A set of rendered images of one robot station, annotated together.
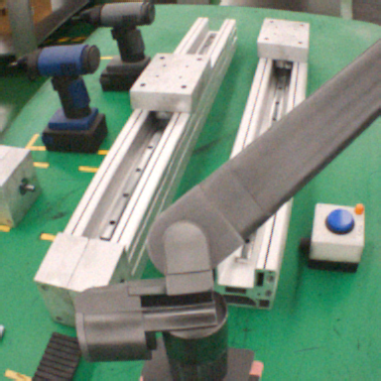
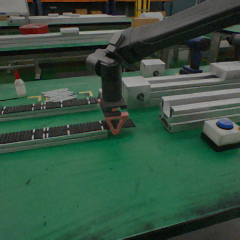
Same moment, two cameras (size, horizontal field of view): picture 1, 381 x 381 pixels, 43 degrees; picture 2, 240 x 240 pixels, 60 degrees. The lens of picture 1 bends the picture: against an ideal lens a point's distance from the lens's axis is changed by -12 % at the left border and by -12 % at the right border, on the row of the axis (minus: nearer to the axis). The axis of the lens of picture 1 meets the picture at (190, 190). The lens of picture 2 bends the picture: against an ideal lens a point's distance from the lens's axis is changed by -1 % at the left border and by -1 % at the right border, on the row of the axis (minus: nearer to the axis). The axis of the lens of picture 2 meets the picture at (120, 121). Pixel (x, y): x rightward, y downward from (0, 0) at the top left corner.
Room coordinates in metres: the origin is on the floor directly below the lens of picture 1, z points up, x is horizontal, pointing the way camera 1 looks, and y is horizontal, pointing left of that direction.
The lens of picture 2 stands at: (-0.02, -0.47, 1.16)
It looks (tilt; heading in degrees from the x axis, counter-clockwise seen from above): 31 degrees down; 58
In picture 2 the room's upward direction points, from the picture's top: straight up
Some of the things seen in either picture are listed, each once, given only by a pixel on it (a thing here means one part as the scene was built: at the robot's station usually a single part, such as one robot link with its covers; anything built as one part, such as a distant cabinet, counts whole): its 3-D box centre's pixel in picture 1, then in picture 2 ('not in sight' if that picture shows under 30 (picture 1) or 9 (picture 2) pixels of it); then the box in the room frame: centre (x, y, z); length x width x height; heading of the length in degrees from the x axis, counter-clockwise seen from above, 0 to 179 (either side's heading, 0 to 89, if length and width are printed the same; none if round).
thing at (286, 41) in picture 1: (285, 44); not in sight; (1.05, -0.24, 0.87); 0.16 x 0.11 x 0.07; 163
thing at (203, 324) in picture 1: (187, 327); (110, 70); (0.25, 0.01, 0.98); 0.07 x 0.06 x 0.07; 92
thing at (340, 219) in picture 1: (339, 221); (224, 124); (0.50, -0.21, 0.84); 0.04 x 0.04 x 0.02
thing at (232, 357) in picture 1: (197, 359); (111, 92); (0.25, 0.01, 0.92); 0.10 x 0.07 x 0.07; 72
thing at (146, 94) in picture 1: (174, 86); (232, 73); (0.86, 0.01, 0.87); 0.16 x 0.11 x 0.07; 163
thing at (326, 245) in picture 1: (331, 236); (219, 132); (0.50, -0.20, 0.81); 0.10 x 0.08 x 0.06; 73
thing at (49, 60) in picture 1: (55, 96); (190, 57); (0.85, 0.24, 0.89); 0.20 x 0.08 x 0.22; 74
